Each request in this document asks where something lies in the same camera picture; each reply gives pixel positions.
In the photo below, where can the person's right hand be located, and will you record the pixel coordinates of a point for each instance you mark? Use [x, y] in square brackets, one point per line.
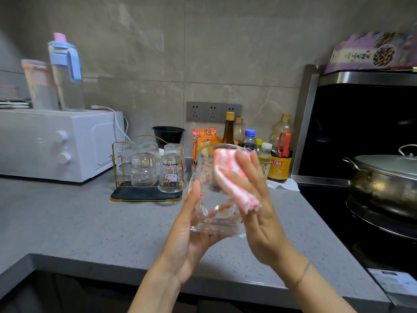
[267, 231]

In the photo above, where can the person's left hand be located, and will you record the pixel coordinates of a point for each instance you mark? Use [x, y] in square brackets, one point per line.
[182, 247]

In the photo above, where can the cartoon cat print glass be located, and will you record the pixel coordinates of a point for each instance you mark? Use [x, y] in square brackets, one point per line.
[171, 174]

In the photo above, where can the pink striped cloth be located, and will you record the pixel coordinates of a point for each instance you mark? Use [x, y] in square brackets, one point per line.
[228, 159]

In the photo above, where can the penguin print glass mug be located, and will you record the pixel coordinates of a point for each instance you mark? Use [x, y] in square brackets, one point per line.
[205, 166]

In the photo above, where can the short textured glass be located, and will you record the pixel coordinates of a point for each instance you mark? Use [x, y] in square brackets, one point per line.
[143, 171]

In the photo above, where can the embossed ribbed clear glass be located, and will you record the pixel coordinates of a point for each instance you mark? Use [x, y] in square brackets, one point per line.
[150, 147]

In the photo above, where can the white paper towel sheet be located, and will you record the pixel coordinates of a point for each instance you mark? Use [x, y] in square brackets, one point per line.
[286, 185]

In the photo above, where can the yellow liquid bottle white cap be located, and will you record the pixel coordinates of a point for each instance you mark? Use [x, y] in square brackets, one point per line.
[265, 159]

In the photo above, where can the small bottle yellow cap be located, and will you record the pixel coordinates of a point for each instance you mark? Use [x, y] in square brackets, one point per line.
[259, 143]

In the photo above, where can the dark bottle blue cap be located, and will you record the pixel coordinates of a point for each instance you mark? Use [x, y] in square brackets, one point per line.
[249, 141]

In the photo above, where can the clear bottle brown cap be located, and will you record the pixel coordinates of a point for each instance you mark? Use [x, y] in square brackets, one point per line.
[239, 131]

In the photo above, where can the dark brown glass bottle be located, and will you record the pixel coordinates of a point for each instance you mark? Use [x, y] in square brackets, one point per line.
[228, 133]

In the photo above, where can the orange seasoning packet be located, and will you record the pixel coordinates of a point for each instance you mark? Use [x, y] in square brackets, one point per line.
[203, 138]

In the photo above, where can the black plastic bowl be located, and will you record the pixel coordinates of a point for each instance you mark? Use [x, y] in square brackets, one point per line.
[168, 135]

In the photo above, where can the stainless steel pot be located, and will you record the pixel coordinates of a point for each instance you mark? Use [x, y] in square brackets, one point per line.
[381, 192]

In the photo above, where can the white label sticker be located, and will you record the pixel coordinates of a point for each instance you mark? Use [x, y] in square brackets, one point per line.
[394, 281]

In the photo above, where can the steel pot lid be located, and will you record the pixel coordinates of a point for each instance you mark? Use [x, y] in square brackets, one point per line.
[387, 164]

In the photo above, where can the white microwave oven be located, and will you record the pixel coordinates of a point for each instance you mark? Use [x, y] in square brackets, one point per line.
[55, 146]

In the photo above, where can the purple food packet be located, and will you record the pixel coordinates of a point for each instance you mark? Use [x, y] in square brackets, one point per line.
[352, 56]

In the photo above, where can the clear jug blue lid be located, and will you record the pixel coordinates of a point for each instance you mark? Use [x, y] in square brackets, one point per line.
[66, 91]

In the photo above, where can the clear container pink lid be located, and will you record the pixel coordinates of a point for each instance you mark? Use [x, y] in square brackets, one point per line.
[39, 91]

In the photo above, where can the stack of flat coasters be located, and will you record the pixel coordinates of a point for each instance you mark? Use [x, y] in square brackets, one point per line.
[13, 103]

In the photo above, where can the grey wall socket panel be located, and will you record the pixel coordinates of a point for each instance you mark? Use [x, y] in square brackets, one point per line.
[213, 112]

